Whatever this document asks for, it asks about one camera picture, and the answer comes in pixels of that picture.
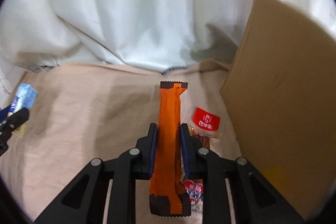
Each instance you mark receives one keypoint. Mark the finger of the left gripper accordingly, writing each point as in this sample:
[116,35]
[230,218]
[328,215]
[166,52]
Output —
[10,124]
[4,113]

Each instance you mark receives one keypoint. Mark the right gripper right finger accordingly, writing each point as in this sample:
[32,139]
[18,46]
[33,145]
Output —
[234,191]

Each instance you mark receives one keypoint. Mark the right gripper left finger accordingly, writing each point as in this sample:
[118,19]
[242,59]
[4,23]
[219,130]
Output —
[83,199]

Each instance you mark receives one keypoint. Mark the tissue pack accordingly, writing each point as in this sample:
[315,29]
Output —
[24,98]

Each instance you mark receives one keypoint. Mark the orange snack bar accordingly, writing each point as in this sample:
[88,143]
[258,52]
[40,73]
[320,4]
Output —
[167,195]

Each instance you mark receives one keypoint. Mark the red sausage snack pack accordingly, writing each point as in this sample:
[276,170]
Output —
[204,127]

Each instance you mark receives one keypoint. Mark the cardboard box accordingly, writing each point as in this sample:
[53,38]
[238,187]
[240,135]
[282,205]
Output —
[280,96]

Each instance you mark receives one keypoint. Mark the white curtain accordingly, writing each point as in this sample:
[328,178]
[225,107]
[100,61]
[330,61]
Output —
[151,34]

